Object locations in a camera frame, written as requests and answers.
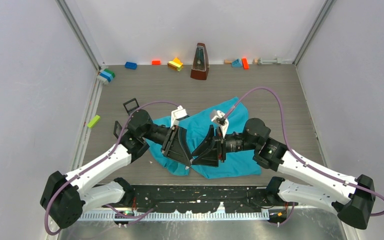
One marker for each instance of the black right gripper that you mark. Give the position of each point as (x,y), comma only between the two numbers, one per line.
(210,157)

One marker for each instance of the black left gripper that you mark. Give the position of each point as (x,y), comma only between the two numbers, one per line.
(175,146)

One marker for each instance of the turquoise t-shirt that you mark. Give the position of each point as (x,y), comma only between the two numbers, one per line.
(239,155)

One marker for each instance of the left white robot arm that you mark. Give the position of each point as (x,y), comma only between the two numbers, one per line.
(67,196)

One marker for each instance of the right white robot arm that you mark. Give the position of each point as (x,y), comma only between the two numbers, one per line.
(350,198)

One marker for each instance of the open black box blue brooch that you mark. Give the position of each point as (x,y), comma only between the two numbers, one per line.
(117,129)

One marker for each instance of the open black empty box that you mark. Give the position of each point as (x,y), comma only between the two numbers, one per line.
(131,105)

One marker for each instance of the brown wooden metronome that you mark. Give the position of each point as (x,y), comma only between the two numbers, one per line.
(200,65)

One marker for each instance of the yellow green block stack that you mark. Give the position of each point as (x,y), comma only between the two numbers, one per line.
(175,64)

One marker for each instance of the small tan wooden block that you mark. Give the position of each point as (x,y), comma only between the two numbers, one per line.
(227,61)

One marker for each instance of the blue triangular block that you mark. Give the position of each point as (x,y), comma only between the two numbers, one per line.
(237,63)

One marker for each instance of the orange red upright block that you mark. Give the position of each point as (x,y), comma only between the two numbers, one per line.
(245,63)

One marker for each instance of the lime green block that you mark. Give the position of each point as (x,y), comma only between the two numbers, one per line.
(93,121)

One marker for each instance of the small red block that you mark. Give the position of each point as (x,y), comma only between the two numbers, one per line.
(156,62)

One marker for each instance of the blue toy brick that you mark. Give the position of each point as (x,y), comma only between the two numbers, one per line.
(130,65)

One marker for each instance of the grey metal clamp piece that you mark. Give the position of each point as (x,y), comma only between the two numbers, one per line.
(262,61)

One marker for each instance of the blue green white block stack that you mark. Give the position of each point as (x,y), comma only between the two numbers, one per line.
(105,76)

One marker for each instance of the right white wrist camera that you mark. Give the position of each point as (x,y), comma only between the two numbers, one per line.
(218,118)

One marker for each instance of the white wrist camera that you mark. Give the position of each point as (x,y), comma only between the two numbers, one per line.
(218,118)
(178,115)

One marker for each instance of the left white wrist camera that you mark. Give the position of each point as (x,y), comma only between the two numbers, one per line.
(178,115)

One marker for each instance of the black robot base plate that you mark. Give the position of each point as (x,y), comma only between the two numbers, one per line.
(201,199)

